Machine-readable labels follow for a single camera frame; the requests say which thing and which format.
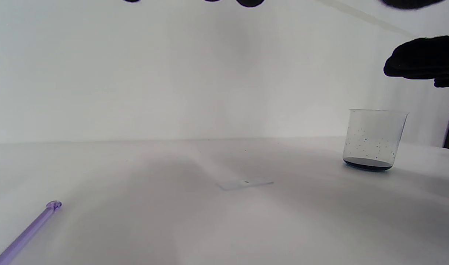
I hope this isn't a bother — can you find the person's left hand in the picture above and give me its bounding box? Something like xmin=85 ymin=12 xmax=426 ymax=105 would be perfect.
xmin=121 ymin=0 xmax=448 ymax=10

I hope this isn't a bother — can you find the person's right hand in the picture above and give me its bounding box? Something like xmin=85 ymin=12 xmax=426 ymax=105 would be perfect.
xmin=383 ymin=36 xmax=449 ymax=88

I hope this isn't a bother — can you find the purple tinted glass rod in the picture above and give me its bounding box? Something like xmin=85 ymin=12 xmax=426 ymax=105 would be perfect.
xmin=0 ymin=201 xmax=62 ymax=265

